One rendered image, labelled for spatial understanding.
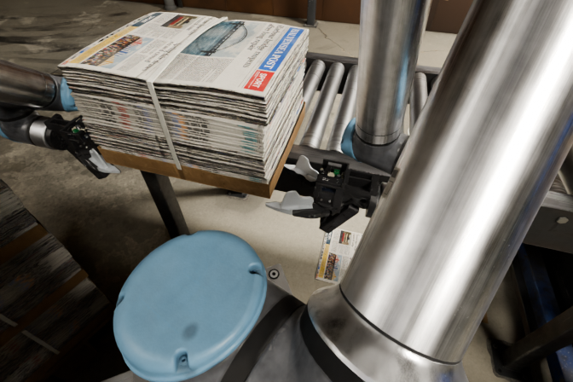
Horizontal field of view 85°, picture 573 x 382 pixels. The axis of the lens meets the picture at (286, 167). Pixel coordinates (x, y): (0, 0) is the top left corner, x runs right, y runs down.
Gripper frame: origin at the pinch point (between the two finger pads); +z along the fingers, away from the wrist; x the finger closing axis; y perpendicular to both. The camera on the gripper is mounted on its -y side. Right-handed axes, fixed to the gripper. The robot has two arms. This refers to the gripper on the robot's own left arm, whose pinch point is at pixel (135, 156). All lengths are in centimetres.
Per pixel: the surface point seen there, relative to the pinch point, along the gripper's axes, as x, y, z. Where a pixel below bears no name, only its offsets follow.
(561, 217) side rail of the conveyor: 8, 0, 90
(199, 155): -5.6, 10.6, 21.8
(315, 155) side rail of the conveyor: 9.9, 1.8, 40.6
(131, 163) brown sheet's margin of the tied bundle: -5.4, 4.1, 4.7
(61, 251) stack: -16.0, -25.8, -21.4
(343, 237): 45, -78, 52
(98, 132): -5.4, 11.1, -0.1
